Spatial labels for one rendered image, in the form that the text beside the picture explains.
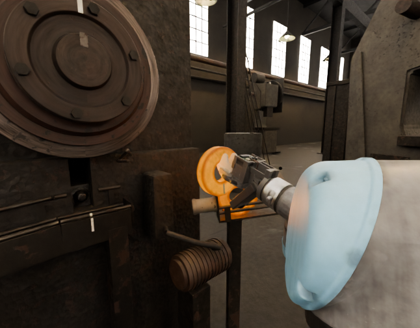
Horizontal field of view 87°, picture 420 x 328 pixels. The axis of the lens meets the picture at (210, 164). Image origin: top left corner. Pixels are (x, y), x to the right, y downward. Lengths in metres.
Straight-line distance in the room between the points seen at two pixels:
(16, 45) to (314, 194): 0.60
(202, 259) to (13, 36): 0.75
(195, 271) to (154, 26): 0.91
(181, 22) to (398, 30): 2.32
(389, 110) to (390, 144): 0.34
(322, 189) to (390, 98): 2.73
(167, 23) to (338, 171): 0.96
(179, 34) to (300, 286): 1.01
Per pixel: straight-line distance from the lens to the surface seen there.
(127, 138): 0.74
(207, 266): 0.84
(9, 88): 0.66
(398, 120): 2.84
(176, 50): 1.05
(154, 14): 1.04
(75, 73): 0.62
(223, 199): 0.84
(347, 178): 0.18
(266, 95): 8.40
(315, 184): 0.18
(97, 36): 0.68
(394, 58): 2.95
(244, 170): 0.58
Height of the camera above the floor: 0.96
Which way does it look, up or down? 9 degrees down
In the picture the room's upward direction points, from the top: straight up
